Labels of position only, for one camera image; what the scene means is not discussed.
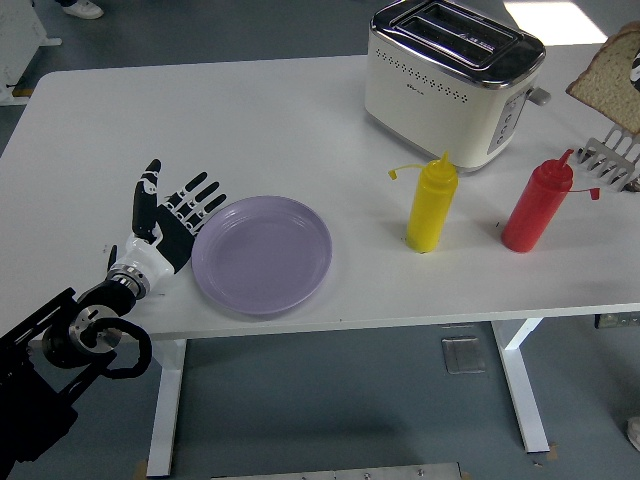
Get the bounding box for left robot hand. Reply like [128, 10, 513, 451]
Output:
[115, 158, 228, 295]

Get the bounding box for bread slice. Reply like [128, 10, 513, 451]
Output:
[565, 20, 640, 136]

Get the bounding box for purple plate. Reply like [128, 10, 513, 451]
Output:
[191, 195, 334, 316]

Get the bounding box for white chrome toaster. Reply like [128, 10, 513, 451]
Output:
[363, 0, 553, 175]

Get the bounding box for metal toast rack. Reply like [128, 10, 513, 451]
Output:
[574, 124, 640, 194]

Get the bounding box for white table leg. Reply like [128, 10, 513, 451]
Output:
[138, 338, 189, 478]
[488, 317, 551, 455]

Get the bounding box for red squeeze bottle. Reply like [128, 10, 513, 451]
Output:
[500, 148, 600, 254]

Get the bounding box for yellow squeeze bottle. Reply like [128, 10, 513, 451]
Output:
[387, 151, 459, 254]

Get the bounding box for table height control panel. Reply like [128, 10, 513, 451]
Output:
[593, 312, 640, 330]

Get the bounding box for white equipment cabinet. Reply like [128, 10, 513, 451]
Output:
[0, 0, 64, 106]

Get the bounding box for metal floor socket cover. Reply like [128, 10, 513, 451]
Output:
[440, 335, 487, 375]

